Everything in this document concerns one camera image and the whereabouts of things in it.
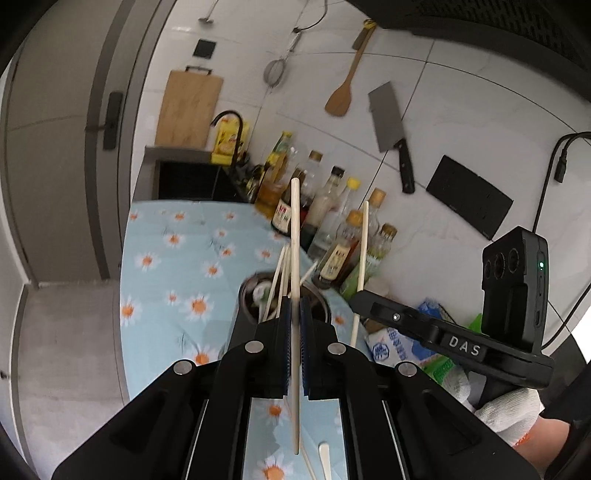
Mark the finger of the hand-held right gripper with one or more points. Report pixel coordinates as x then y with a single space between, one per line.
388 311

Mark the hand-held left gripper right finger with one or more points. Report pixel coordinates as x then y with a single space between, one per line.
305 341

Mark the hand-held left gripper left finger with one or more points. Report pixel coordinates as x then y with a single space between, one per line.
286 341

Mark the black metal utensil cup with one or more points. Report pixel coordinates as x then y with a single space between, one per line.
248 314

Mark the pale wooden chopstick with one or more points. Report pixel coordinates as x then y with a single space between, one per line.
295 221
308 464
364 240

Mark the person's right forearm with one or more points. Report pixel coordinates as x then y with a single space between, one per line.
545 443

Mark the person's right hand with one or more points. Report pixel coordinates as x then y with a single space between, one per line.
508 410

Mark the white blue salt bag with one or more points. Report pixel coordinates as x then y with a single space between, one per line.
392 348

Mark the white ceramic spoon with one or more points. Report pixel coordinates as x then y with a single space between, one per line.
261 293
325 461

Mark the green food packet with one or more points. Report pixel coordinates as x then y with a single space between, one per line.
443 367

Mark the row of condiment bottles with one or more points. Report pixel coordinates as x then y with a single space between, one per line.
323 203

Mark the person's dark sleeve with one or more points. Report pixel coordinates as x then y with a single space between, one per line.
575 415

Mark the daisy print tablecloth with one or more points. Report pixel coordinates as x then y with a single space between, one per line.
152 286

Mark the black sink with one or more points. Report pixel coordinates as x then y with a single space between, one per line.
184 180

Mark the wooden spatula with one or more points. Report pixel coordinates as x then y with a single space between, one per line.
340 99

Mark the black faucet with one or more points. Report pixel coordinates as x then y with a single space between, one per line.
238 124

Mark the wooden cutting board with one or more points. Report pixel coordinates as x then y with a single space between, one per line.
189 108

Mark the metal mesh strainer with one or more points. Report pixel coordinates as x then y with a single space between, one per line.
274 73

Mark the black range hood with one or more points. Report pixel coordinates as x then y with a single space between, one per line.
485 23

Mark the metal ladle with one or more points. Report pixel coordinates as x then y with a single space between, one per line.
206 19

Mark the black wall panel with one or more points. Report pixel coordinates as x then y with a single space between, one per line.
468 196

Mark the black wall socket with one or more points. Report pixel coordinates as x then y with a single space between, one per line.
204 49

